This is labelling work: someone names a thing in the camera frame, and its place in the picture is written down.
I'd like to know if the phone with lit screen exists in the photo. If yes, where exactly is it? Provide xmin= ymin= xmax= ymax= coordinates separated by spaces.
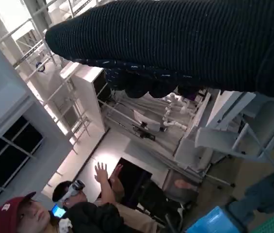
xmin=51 ymin=203 xmax=67 ymax=218

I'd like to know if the person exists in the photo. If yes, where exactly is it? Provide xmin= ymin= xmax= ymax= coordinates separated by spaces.
xmin=51 ymin=162 xmax=159 ymax=233
xmin=0 ymin=191 xmax=73 ymax=233

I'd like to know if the white shelf cabinet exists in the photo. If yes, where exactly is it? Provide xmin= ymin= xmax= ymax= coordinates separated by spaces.
xmin=59 ymin=62 xmax=112 ymax=136

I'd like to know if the white VR headset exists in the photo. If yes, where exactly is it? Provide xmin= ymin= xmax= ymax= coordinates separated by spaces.
xmin=54 ymin=179 xmax=86 ymax=203

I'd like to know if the black screen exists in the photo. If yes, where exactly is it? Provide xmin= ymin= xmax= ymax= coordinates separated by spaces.
xmin=100 ymin=157 xmax=153 ymax=202

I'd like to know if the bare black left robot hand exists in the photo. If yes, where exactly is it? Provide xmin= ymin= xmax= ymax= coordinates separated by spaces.
xmin=186 ymin=171 xmax=274 ymax=233

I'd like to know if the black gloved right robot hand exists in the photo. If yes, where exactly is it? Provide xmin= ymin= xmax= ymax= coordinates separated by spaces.
xmin=44 ymin=0 xmax=274 ymax=100

